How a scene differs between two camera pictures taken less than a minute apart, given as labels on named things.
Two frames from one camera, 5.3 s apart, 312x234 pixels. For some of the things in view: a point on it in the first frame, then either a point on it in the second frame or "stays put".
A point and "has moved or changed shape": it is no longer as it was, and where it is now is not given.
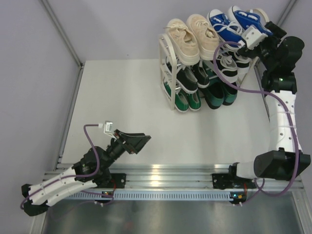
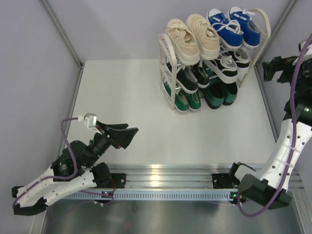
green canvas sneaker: (194, 103) stays put
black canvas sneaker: (201, 75) stays put
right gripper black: (277, 33) -> (278, 64)
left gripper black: (134, 142) -> (122, 137)
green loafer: (230, 93) stays put
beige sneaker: (205, 38) stays put
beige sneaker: (184, 42) stays put
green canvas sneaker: (181, 99) stays put
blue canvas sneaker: (246, 19) has moved or changed shape
